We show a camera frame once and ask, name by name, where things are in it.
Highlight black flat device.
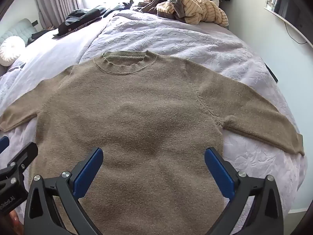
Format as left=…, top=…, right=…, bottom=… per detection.
left=265, top=62, right=279, bottom=84

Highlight beige striped clothes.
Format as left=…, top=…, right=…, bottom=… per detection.
left=156, top=0, right=229, bottom=27

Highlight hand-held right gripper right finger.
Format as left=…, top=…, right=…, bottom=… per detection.
left=204, top=147, right=284, bottom=235

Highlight brown knit sweater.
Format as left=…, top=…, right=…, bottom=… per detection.
left=0, top=50, right=305, bottom=235

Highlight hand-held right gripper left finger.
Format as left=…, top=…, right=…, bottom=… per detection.
left=24, top=147, right=103, bottom=235

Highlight lavender embossed bed blanket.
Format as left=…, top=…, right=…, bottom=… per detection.
left=0, top=4, right=309, bottom=226

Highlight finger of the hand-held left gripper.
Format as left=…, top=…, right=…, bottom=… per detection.
left=5, top=142, right=39, bottom=177
left=0, top=136, right=10, bottom=154

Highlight dark cloth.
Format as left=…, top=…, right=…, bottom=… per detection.
left=26, top=29, right=54, bottom=45

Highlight black clothes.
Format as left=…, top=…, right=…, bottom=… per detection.
left=52, top=1, right=134, bottom=36

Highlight grey quilted headboard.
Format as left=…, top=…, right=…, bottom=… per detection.
left=0, top=18, right=38, bottom=46

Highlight dark brown garment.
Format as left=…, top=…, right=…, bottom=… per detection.
left=133, top=0, right=177, bottom=14

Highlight grey pleated curtain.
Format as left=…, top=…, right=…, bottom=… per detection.
left=33, top=0, right=82, bottom=30

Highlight white round pillow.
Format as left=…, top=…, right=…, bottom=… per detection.
left=0, top=36, right=26, bottom=66

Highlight white wall shelf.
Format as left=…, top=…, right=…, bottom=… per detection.
left=264, top=5, right=313, bottom=48

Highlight black television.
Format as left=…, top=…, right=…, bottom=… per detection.
left=265, top=0, right=313, bottom=38

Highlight black cable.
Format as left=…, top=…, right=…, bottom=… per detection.
left=284, top=21, right=308, bottom=45

